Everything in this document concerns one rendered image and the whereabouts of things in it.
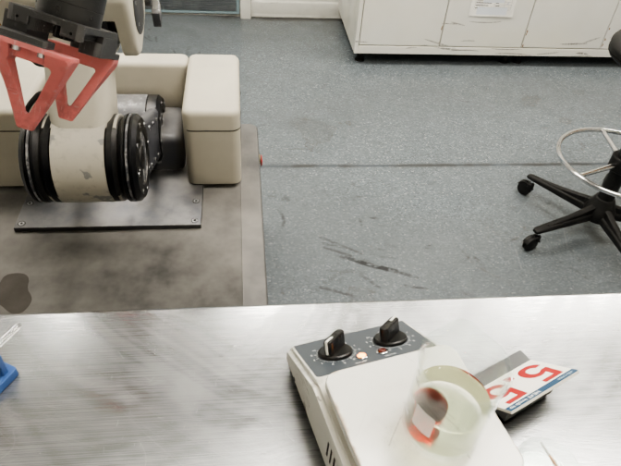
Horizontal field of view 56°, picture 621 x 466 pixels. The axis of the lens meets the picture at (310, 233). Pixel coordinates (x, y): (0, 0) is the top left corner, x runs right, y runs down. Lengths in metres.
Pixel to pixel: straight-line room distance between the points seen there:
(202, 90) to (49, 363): 0.90
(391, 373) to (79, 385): 0.30
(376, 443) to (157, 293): 0.80
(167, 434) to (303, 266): 1.23
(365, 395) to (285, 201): 1.54
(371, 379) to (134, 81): 1.21
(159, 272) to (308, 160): 1.08
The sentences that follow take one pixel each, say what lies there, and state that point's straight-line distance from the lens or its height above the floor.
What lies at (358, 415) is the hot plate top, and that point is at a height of 0.84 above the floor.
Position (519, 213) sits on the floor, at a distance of 2.13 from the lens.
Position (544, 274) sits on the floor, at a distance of 1.93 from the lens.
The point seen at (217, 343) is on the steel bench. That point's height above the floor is 0.75.
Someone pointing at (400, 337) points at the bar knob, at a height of 0.81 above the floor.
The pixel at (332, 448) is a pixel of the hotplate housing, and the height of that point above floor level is 0.80.
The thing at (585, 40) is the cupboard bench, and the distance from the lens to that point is 3.26.
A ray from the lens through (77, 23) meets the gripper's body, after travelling 0.57.
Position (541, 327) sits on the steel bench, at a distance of 0.69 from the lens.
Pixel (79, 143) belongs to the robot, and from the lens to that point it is 1.13.
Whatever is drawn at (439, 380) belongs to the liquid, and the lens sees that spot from 0.45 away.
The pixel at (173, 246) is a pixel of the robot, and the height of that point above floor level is 0.37.
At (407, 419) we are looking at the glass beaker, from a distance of 0.45.
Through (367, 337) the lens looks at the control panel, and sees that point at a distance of 0.57.
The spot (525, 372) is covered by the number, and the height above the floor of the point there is 0.76.
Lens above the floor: 1.24
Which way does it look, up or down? 42 degrees down
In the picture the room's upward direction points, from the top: 5 degrees clockwise
